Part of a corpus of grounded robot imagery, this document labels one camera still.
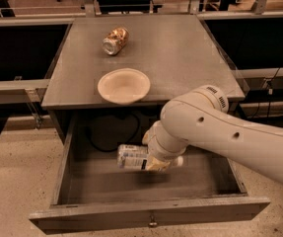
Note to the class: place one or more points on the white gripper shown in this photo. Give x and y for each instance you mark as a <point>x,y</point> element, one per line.
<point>161,153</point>

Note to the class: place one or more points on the grey wooden cabinet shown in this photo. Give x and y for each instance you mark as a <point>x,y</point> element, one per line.
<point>174,51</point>

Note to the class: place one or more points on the metal drawer knob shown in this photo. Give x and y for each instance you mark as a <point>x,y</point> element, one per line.
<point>152,221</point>

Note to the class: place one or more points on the grey metal frame rail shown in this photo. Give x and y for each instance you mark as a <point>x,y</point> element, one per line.
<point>22,91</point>

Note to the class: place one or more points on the open grey top drawer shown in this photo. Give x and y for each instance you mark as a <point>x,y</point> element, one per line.
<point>92,193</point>

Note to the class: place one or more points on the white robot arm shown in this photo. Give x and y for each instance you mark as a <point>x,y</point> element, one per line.
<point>200,118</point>

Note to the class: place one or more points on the crushed gold soda can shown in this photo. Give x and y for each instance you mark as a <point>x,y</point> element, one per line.
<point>115,41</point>

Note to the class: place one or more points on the white paper bowl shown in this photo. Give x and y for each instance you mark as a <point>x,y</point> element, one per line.
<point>124,86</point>

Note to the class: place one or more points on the clear plastic water bottle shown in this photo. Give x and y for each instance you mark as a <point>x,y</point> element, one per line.
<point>134,157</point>

